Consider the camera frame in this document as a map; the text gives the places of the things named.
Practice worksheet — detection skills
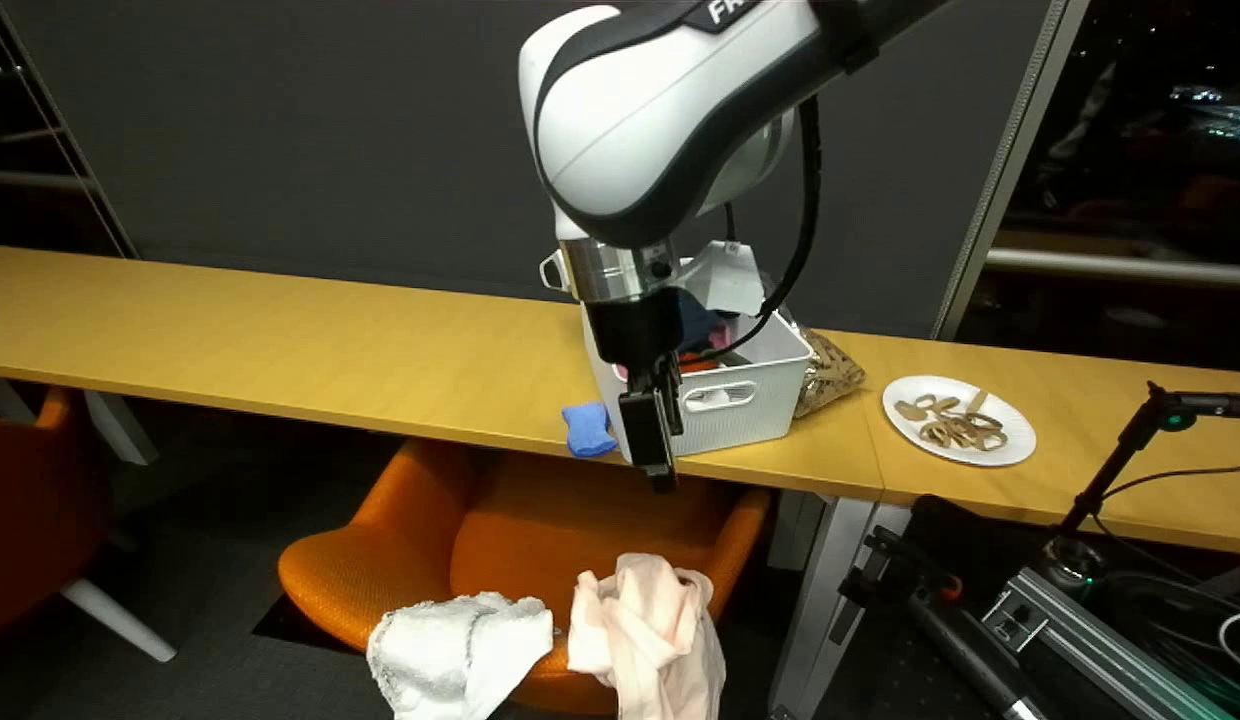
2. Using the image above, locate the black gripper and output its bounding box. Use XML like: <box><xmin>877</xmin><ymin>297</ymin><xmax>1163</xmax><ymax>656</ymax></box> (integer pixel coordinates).
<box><xmin>591</xmin><ymin>288</ymin><xmax>714</xmax><ymax>496</ymax></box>

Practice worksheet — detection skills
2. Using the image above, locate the white towel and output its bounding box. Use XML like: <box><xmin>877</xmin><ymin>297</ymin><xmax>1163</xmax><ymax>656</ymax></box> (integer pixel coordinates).
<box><xmin>364</xmin><ymin>590</ymin><xmax>559</xmax><ymax>720</ymax></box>

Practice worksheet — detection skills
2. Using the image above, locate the white plastic container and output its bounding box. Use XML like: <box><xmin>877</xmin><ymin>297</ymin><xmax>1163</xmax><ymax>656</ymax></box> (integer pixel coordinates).
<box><xmin>577</xmin><ymin>302</ymin><xmax>821</xmax><ymax>467</ymax></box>

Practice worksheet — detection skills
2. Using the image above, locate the orange sofa chair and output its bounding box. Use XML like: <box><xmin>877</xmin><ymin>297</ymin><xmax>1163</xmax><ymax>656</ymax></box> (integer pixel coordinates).
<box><xmin>272</xmin><ymin>436</ymin><xmax>776</xmax><ymax>720</ymax></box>

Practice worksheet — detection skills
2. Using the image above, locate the blue sponge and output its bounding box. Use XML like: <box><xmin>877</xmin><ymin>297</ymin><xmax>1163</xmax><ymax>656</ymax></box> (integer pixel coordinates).
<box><xmin>559</xmin><ymin>402</ymin><xmax>620</xmax><ymax>465</ymax></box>

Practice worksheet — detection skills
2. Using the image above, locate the clear bag of snacks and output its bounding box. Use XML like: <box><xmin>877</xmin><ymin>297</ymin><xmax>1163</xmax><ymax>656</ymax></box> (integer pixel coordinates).
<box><xmin>793</xmin><ymin>327</ymin><xmax>870</xmax><ymax>424</ymax></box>

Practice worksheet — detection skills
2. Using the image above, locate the pale pink cloth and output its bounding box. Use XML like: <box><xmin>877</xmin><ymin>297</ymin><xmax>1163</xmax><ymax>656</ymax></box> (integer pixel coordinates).
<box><xmin>563</xmin><ymin>549</ymin><xmax>732</xmax><ymax>720</ymax></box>

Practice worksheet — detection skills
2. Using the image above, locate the white table leg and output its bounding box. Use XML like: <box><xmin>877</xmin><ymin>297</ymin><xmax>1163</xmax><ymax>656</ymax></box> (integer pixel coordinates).
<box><xmin>79</xmin><ymin>389</ymin><xmax>161</xmax><ymax>472</ymax></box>
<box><xmin>765</xmin><ymin>492</ymin><xmax>914</xmax><ymax>720</ymax></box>

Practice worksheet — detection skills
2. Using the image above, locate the black clamp orange tip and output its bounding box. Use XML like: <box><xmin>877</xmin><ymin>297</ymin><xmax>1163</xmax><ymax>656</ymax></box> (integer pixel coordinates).
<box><xmin>836</xmin><ymin>526</ymin><xmax>970</xmax><ymax>612</ymax></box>

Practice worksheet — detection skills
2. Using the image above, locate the white paper plate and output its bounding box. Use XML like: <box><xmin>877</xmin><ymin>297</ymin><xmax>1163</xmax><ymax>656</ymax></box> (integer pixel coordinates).
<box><xmin>879</xmin><ymin>372</ymin><xmax>1041</xmax><ymax>472</ymax></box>

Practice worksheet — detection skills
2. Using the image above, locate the silver round knob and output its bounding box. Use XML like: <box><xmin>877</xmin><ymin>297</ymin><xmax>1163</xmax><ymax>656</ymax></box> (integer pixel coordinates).
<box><xmin>1041</xmin><ymin>531</ymin><xmax>1106</xmax><ymax>593</ymax></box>

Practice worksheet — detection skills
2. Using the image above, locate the grey metal handrail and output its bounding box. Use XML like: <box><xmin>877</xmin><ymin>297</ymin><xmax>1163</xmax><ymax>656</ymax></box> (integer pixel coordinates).
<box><xmin>984</xmin><ymin>245</ymin><xmax>1240</xmax><ymax>292</ymax></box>

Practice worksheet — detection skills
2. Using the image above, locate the white metal railing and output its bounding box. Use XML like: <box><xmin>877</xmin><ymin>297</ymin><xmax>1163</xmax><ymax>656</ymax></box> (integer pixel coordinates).
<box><xmin>0</xmin><ymin>0</ymin><xmax>134</xmax><ymax>261</ymax></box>

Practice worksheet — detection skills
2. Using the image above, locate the white wrist mount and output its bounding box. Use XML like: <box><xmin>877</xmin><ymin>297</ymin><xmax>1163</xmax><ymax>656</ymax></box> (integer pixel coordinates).
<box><xmin>673</xmin><ymin>238</ymin><xmax>767</xmax><ymax>319</ymax></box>

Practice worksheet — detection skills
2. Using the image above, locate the black handle tool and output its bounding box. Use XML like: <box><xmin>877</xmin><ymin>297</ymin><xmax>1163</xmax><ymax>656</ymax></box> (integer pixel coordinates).
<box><xmin>905</xmin><ymin>584</ymin><xmax>1053</xmax><ymax>720</ymax></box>

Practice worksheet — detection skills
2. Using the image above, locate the black camera stand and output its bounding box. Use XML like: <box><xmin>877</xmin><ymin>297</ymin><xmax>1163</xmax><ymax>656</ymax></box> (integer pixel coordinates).
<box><xmin>1054</xmin><ymin>380</ymin><xmax>1183</xmax><ymax>535</ymax></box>

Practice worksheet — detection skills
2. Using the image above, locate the aluminium rail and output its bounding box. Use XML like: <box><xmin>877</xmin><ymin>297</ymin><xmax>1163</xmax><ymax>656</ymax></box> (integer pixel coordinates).
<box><xmin>976</xmin><ymin>563</ymin><xmax>1240</xmax><ymax>720</ymax></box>

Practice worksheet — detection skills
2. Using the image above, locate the thin black cable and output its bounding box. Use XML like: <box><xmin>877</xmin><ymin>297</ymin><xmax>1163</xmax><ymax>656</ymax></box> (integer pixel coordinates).
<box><xmin>1097</xmin><ymin>457</ymin><xmax>1240</xmax><ymax>513</ymax></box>

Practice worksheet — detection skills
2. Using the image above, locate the black stereo camera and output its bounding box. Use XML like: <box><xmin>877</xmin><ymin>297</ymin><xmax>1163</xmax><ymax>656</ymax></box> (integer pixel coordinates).
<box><xmin>1154</xmin><ymin>389</ymin><xmax>1240</xmax><ymax>424</ymax></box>

